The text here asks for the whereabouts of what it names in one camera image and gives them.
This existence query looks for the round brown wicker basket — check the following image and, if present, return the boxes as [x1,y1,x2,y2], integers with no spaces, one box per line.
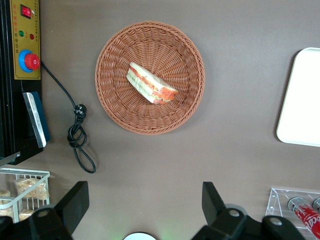
[94,20,206,136]

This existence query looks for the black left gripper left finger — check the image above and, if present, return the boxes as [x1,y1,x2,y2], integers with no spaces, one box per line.
[0,181,90,240]

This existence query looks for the red rocker switch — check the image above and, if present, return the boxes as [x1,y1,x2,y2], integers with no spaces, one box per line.
[19,4,32,20]

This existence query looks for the wrapped triangle sandwich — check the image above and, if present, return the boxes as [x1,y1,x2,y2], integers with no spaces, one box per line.
[126,61,179,105]

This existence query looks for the clear acrylic can holder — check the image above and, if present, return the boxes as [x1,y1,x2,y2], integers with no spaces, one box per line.
[265,187,320,240]

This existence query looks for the black power cable with plug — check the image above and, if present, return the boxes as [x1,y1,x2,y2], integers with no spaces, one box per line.
[39,61,97,175]

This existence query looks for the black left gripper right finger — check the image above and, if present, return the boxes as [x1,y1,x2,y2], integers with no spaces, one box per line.
[191,181,306,240]

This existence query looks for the yellow control panel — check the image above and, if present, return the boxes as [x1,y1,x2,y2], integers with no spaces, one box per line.
[9,0,42,81]

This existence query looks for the clear bag of brown snacks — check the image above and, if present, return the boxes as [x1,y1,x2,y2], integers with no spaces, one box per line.
[0,206,15,219]
[14,177,50,201]
[18,209,35,222]
[0,189,12,205]

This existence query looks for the black sealing machine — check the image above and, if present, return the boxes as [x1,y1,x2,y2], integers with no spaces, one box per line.
[0,0,51,166]

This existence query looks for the white round disc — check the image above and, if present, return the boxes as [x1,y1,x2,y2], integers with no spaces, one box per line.
[122,232,158,240]

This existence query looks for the red push button blue base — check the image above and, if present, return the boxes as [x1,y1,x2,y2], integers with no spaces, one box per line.
[18,49,41,73]

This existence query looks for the cream plastic tray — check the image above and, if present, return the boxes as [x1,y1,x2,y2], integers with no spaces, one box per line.
[276,47,320,148]

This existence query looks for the blue silver sealing bar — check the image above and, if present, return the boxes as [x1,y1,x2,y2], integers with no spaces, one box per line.
[22,91,51,149]

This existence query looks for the white wire rack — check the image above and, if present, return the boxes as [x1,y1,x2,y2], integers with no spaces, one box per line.
[0,167,51,224]

